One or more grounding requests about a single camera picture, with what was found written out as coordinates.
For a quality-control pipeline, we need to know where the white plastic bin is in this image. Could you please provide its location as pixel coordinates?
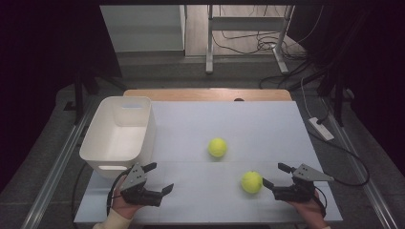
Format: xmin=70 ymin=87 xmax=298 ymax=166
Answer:
xmin=78 ymin=95 xmax=158 ymax=179

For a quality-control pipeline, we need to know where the black metal stand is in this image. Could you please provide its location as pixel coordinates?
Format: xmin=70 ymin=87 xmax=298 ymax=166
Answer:
xmin=63 ymin=68 xmax=128 ymax=125
xmin=318 ymin=63 xmax=347 ymax=128

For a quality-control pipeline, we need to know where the white metal desk frame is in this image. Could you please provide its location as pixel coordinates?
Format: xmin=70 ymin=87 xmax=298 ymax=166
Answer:
xmin=204 ymin=4 xmax=295 ymax=75

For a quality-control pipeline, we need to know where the person's left hand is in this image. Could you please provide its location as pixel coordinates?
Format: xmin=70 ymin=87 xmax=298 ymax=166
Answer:
xmin=112 ymin=176 xmax=144 ymax=220

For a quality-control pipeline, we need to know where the hand-held gripper cable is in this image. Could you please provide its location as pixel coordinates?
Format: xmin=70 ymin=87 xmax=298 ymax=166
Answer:
xmin=307 ymin=128 xmax=371 ymax=219
xmin=106 ymin=168 xmax=133 ymax=218

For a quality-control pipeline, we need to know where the person's right hand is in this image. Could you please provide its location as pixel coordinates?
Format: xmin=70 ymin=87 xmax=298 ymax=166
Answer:
xmin=286 ymin=190 xmax=328 ymax=229

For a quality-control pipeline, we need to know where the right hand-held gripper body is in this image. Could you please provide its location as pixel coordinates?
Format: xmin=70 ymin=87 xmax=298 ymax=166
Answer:
xmin=272 ymin=163 xmax=335 ymax=203

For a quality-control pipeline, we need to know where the white cabinet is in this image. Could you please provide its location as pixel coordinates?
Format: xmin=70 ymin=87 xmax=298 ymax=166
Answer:
xmin=99 ymin=4 xmax=187 ymax=53

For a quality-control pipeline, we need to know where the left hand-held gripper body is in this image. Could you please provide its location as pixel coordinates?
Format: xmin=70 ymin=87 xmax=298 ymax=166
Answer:
xmin=118 ymin=162 xmax=164 ymax=208

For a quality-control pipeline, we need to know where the bundle of black cables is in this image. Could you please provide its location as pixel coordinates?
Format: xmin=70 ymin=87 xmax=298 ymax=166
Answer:
xmin=211 ymin=4 xmax=326 ymax=90

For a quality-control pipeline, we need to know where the white board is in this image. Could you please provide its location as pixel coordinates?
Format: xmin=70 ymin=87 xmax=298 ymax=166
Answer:
xmin=74 ymin=100 xmax=344 ymax=223

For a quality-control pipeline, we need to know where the white power strip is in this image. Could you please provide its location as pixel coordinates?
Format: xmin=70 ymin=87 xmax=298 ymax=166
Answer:
xmin=308 ymin=116 xmax=335 ymax=142

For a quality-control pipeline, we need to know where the yellow tennis ball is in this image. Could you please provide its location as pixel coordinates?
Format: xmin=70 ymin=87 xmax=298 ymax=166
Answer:
xmin=207 ymin=137 xmax=228 ymax=158
xmin=241 ymin=171 xmax=264 ymax=195

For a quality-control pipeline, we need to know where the left hand-held gripper cable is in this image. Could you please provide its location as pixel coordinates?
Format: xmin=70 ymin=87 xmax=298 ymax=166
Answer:
xmin=106 ymin=168 xmax=133 ymax=218

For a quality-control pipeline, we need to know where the right hand-held gripper cable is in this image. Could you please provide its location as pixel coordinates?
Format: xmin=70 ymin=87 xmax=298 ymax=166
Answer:
xmin=307 ymin=128 xmax=371 ymax=219

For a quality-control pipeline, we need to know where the metal floor rail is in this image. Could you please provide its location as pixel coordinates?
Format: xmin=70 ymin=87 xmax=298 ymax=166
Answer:
xmin=321 ymin=98 xmax=399 ymax=229
xmin=20 ymin=104 xmax=96 ymax=229

